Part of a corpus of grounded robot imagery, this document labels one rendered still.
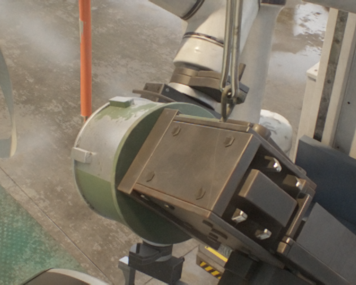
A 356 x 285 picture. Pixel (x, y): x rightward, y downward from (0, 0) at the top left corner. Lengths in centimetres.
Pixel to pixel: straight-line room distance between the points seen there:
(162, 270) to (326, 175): 62
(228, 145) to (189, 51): 34
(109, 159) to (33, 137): 240
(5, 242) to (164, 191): 199
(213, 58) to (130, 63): 271
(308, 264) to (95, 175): 23
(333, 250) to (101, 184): 23
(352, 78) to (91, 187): 113
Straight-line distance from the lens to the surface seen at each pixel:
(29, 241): 240
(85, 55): 66
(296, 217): 46
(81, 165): 59
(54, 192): 259
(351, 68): 158
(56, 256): 232
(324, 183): 173
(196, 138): 47
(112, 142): 54
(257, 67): 125
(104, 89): 322
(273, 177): 48
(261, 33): 124
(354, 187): 168
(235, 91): 46
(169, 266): 132
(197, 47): 76
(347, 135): 170
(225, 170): 42
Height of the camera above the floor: 177
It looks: 39 degrees down
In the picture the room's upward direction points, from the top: straight up
